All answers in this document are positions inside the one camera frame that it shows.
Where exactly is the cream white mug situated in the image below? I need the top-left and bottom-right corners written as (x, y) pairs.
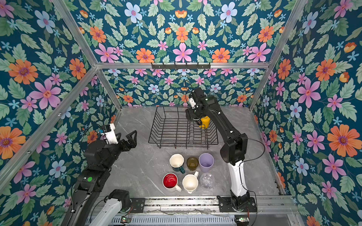
top-left (182, 171), bottom-right (199, 194)

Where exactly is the white ventilation grille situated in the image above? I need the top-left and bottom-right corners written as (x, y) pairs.
top-left (110, 215), bottom-right (237, 226)

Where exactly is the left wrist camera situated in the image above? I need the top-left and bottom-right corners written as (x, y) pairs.
top-left (100, 123), bottom-right (118, 145)

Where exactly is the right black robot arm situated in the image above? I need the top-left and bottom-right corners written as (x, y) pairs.
top-left (185, 88), bottom-right (250, 211)

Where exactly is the black wire dish rack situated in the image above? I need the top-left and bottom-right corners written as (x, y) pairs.
top-left (148, 106), bottom-right (218, 149)

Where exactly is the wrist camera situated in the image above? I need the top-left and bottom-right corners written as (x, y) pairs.
top-left (100, 123), bottom-right (118, 145)
top-left (189, 98), bottom-right (197, 108)

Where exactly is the clear glass cup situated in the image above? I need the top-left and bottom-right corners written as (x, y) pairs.
top-left (199, 173), bottom-right (215, 189)

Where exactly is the yellow mug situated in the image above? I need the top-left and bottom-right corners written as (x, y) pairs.
top-left (199, 116), bottom-right (211, 129)

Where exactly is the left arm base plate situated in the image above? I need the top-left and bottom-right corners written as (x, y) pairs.
top-left (120, 198), bottom-right (146, 213)

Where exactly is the olive green glass cup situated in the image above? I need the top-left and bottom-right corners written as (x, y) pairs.
top-left (186, 157), bottom-right (199, 171)

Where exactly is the black hook rail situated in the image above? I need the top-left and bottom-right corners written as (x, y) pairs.
top-left (151, 63), bottom-right (211, 70)

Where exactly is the red mug white outside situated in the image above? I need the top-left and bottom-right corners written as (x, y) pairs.
top-left (162, 173), bottom-right (182, 192)

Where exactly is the lilac plastic cup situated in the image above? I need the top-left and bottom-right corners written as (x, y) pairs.
top-left (199, 153), bottom-right (215, 173)

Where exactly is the aluminium mounting rail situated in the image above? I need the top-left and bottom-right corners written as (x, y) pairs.
top-left (132, 195), bottom-right (299, 215)

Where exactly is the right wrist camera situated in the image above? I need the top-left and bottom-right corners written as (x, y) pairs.
top-left (189, 98), bottom-right (197, 108)

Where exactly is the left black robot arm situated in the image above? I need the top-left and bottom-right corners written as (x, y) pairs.
top-left (61, 130), bottom-right (137, 226)

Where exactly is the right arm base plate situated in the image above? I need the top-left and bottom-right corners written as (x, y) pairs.
top-left (216, 196), bottom-right (257, 212)

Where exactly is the cream mug green outside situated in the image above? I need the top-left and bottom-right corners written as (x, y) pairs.
top-left (169, 154), bottom-right (185, 174)

